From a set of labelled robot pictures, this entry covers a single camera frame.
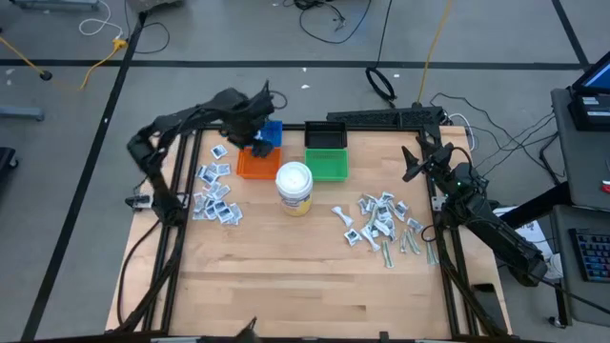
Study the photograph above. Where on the grey desk foot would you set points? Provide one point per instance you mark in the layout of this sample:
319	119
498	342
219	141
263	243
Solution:
19	113

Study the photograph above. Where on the black table leg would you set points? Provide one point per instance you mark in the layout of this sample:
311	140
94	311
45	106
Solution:
538	205

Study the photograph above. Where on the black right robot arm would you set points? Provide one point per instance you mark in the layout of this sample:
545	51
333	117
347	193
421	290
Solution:
500	237

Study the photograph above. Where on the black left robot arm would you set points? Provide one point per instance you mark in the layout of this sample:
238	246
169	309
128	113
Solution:
155	181

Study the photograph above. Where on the grey side table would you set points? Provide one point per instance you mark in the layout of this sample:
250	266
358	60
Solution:
581	167

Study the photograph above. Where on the black laptop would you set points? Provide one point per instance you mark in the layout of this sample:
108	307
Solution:
591	109

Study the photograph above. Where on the green striped bandage wrapper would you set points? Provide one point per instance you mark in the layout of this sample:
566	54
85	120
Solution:
404	241
413	242
388	255
372	216
431	252

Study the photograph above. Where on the black flat panel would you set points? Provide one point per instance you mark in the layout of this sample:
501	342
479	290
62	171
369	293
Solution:
488	309

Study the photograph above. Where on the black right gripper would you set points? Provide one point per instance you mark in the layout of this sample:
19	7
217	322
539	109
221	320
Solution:
439	159

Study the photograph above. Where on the Lysol wipes canister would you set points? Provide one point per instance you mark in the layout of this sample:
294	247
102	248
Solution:
294	181

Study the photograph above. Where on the small red item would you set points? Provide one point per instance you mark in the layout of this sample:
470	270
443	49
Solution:
606	187

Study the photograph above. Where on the orange plastic basket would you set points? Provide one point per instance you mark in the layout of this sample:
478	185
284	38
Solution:
252	167

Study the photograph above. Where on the white bow-shaped wrapper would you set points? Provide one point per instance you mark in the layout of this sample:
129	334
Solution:
343	215
371	239
382	226

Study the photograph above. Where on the black backlit keyboard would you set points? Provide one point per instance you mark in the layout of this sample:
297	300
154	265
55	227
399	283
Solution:
593	255

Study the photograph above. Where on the alcohol antiseptic pad packet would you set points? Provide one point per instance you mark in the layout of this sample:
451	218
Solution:
211	215
209	206
219	151
227	215
207	175
220	207
237	212

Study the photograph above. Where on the black aluminium table frame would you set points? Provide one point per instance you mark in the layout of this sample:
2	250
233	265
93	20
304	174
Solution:
293	127

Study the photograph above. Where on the wooden desk grey legs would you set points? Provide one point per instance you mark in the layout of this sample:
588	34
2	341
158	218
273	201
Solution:
52	4

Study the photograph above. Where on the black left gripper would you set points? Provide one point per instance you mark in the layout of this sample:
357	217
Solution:
243	119

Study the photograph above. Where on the black plastic basket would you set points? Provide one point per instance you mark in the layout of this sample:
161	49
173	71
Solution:
325	135

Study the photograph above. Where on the small wipes canister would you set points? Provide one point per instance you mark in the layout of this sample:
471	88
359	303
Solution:
555	267

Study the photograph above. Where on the grey metal mount plate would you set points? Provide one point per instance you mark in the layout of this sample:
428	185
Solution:
438	203

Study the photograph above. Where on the blue plastic basket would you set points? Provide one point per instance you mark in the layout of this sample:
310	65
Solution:
275	133

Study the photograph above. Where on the green plastic basket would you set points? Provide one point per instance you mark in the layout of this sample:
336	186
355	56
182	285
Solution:
327	165

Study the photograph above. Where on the black chair base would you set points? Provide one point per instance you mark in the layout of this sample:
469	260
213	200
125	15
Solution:
6	167

